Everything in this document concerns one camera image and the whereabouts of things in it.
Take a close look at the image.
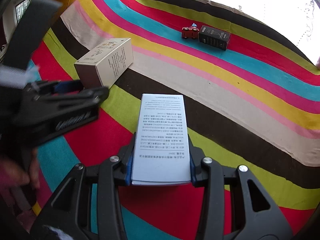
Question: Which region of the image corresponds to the red toy car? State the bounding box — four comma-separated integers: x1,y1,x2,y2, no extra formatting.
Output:
181,23,199,40

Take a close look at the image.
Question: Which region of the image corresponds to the beige tall box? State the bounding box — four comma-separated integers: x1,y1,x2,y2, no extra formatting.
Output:
74,38,133,88

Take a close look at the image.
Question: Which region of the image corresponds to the window with grille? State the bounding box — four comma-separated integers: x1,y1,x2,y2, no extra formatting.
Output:
15,0,31,23

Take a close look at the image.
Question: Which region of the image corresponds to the white silver long box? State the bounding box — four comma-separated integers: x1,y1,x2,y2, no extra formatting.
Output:
131,94,191,186

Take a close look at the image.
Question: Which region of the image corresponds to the black printed box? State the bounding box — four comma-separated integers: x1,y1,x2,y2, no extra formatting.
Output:
198,25,230,51

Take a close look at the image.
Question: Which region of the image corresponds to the person's left hand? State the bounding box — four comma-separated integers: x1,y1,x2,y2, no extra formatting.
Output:
1,149,40,198

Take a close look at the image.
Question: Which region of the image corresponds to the striped colourful cloth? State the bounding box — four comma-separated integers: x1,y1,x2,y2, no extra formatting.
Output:
32,0,319,233

